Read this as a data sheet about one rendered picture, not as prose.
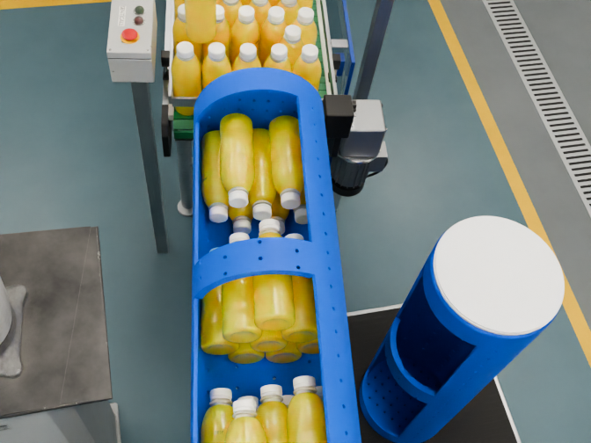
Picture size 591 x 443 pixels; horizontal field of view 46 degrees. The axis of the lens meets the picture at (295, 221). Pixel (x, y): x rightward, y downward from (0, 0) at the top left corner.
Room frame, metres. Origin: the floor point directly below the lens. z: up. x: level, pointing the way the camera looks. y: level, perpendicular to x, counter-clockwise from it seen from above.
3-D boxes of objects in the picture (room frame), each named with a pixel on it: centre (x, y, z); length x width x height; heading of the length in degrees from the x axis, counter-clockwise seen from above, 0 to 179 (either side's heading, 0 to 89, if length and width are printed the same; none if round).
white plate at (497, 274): (0.74, -0.44, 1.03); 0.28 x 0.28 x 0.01
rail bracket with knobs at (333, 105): (1.14, -0.05, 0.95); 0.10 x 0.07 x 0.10; 103
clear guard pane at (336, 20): (1.73, 0.01, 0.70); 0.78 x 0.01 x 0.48; 13
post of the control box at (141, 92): (1.19, 0.46, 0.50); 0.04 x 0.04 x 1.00; 13
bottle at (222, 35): (1.28, 0.28, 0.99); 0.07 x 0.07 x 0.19
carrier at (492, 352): (0.74, -0.44, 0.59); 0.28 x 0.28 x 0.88
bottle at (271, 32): (1.31, 0.14, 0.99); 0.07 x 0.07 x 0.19
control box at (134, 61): (1.19, 0.46, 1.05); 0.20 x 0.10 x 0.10; 13
